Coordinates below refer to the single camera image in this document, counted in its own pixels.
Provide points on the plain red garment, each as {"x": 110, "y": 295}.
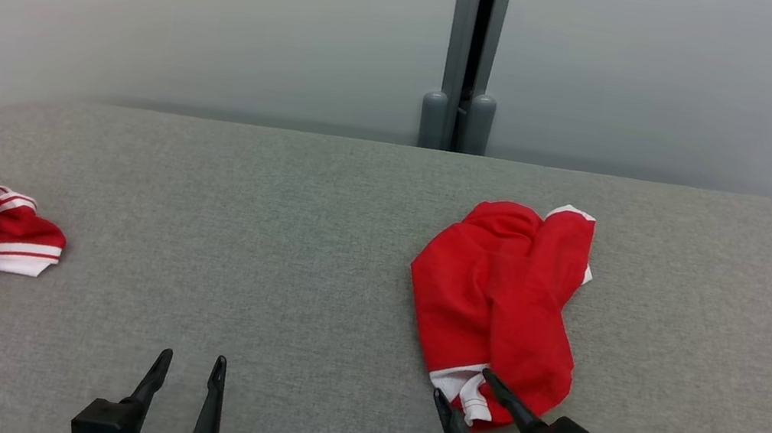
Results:
{"x": 483, "y": 286}

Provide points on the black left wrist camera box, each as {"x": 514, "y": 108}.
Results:
{"x": 105, "y": 424}

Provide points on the grey metal partition post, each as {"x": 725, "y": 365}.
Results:
{"x": 462, "y": 27}

